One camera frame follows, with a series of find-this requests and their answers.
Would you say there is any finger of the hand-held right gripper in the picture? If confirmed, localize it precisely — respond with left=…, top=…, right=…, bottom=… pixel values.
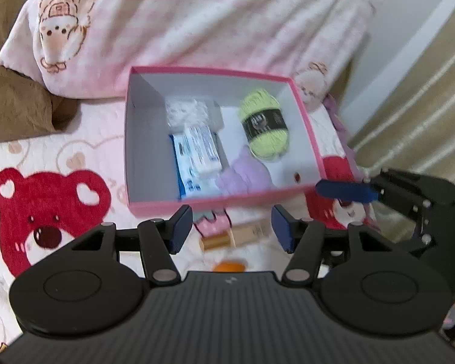
left=315, top=180, right=380, bottom=203

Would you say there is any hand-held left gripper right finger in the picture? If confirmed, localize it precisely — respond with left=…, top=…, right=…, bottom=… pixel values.
left=271, top=204, right=393, bottom=288

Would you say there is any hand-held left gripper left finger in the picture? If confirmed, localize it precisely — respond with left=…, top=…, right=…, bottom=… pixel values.
left=71, top=204, right=194, bottom=286

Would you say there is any beige tube with gold cap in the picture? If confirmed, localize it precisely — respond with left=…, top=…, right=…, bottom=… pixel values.
left=198, top=218, right=274, bottom=251

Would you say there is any blue wet wipes packet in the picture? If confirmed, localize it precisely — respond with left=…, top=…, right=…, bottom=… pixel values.
left=170, top=133, right=222, bottom=200

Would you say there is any purple cloth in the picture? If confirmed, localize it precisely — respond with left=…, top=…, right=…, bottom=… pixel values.
left=216, top=146, right=274, bottom=196

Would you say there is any white small box blue print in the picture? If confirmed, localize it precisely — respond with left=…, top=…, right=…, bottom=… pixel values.
left=184, top=125, right=224, bottom=177

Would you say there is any pink cardboard box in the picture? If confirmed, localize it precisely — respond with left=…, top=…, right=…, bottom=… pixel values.
left=123, top=66, right=327, bottom=218

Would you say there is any green yarn ball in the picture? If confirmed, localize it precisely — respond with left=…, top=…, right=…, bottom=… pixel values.
left=238, top=89, right=291, bottom=160

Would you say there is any orange round item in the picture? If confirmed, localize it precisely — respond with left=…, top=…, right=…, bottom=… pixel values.
left=213, top=260, right=248, bottom=272

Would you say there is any beige bed headboard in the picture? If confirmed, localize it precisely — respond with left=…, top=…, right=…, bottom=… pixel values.
left=345, top=0, right=455, bottom=194

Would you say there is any bear print bedsheet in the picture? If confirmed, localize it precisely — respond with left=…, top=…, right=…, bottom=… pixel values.
left=0, top=99, right=376, bottom=353

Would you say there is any brown pillow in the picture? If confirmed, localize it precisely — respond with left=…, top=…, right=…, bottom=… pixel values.
left=0, top=0, right=78, bottom=145

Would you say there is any pink checkered pillow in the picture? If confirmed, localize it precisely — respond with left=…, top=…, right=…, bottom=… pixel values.
left=0, top=0, right=383, bottom=110

